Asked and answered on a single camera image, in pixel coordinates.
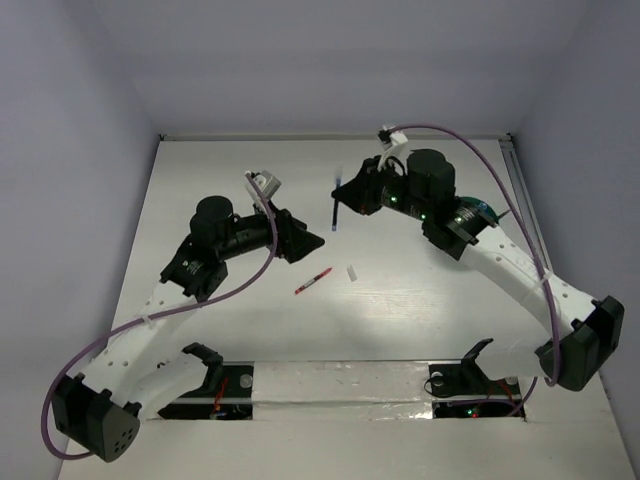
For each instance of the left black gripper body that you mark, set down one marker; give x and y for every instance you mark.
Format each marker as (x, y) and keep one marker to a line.
(280, 248)

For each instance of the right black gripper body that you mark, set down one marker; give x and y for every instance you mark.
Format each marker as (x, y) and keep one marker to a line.
(384, 187)

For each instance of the blue pen with clip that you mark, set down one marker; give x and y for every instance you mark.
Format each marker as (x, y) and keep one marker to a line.
(335, 208)

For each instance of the red pen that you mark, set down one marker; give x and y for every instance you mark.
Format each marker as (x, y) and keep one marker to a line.
(313, 280)

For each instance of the clear white pen cap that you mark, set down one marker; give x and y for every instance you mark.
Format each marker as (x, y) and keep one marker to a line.
(351, 273)

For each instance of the black handled scissors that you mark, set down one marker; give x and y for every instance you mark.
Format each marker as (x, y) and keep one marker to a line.
(503, 214)

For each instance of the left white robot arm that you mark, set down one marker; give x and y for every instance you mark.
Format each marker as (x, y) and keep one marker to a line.
(137, 372)

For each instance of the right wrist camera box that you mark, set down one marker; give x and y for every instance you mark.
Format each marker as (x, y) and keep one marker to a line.
(393, 140)

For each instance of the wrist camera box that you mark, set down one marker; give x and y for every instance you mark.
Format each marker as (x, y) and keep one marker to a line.
(393, 140)
(266, 182)

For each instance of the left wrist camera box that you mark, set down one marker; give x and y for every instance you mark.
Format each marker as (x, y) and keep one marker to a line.
(266, 182)

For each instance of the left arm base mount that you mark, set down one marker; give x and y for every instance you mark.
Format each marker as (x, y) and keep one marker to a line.
(225, 393)

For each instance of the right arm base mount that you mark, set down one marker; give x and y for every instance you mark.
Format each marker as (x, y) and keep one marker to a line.
(461, 390)

